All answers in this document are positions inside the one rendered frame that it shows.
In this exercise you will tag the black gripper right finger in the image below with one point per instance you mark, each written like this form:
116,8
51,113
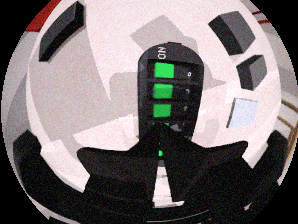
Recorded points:
185,161

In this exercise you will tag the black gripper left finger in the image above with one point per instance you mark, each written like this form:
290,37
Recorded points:
139,164

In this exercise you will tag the dark grey controller unit with green rocker switches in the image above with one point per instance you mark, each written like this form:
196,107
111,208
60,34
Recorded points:
170,79

